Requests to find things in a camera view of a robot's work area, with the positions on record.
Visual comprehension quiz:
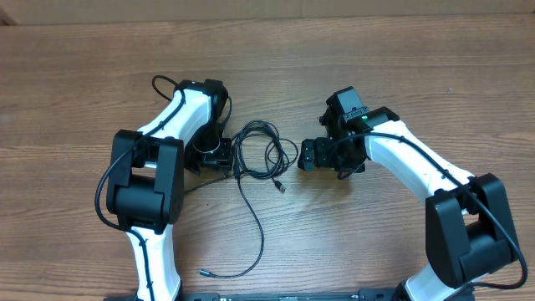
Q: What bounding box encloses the long black usb cable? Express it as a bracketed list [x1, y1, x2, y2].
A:
[183, 161, 266, 280]

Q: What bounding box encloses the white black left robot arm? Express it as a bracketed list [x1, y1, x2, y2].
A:
[94, 79, 233, 300]

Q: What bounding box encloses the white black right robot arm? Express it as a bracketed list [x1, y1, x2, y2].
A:
[298, 86, 528, 301]

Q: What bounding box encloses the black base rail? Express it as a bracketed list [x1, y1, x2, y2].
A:
[176, 288, 410, 301]

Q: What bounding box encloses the cardboard back wall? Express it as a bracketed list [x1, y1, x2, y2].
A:
[1, 0, 534, 25]

